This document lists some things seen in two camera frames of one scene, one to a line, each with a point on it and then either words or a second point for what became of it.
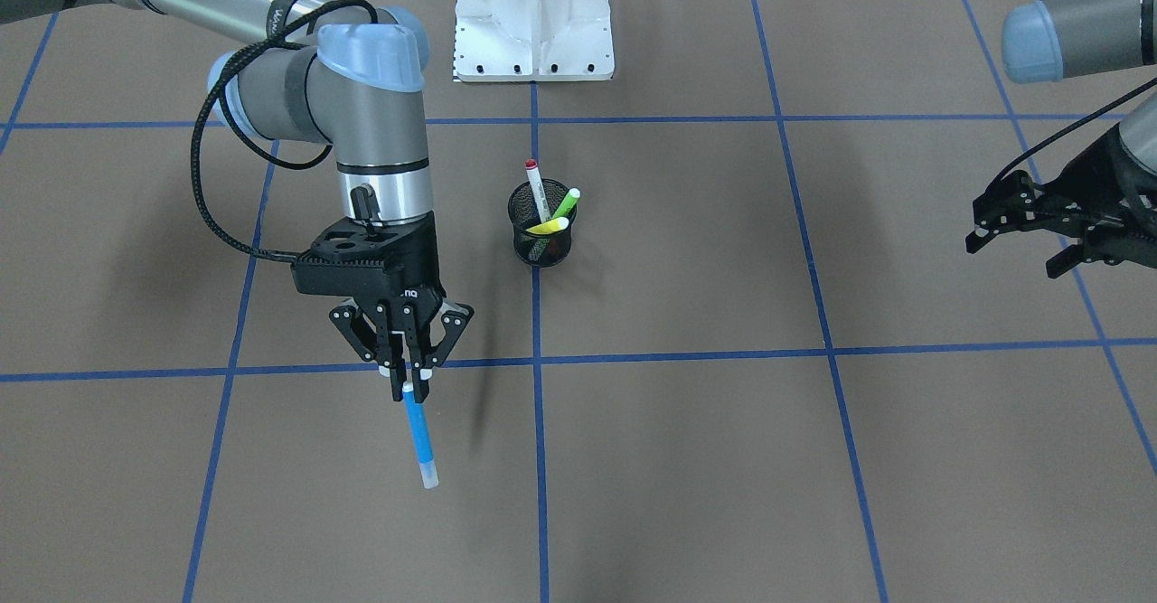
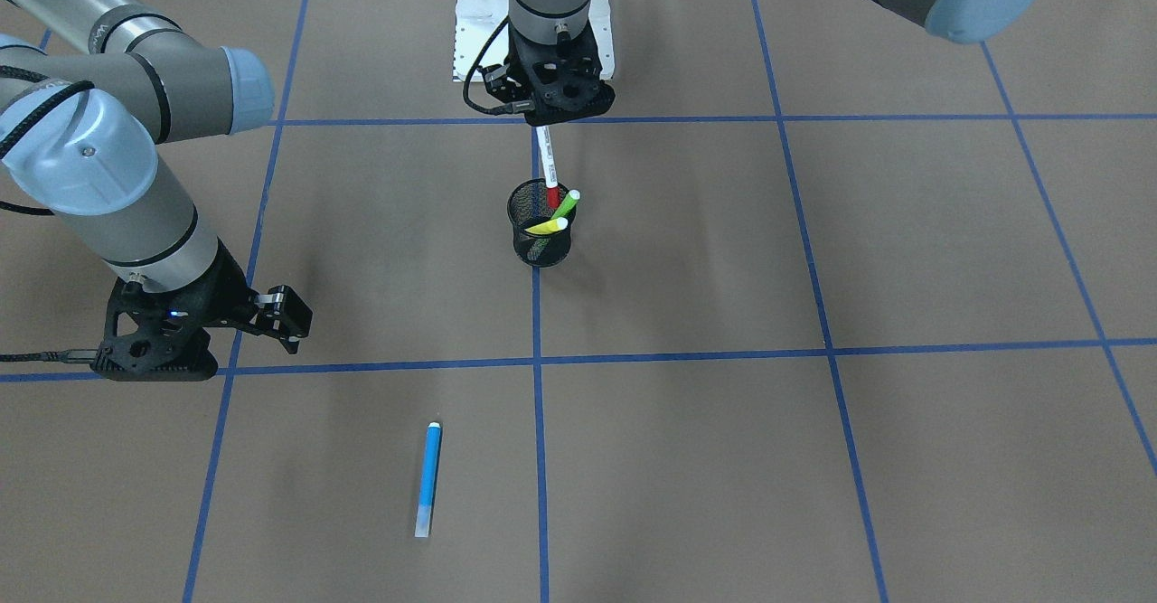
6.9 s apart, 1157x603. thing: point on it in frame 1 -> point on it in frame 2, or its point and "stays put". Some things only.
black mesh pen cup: x=537 y=249 stays put
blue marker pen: x=426 y=466 -> x=427 y=480
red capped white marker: x=538 y=190 -> x=549 y=167
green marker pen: x=568 y=203 stays put
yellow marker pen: x=549 y=227 stays put
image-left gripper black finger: x=418 y=366 -> x=290 y=342
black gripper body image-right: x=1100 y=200 -> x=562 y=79
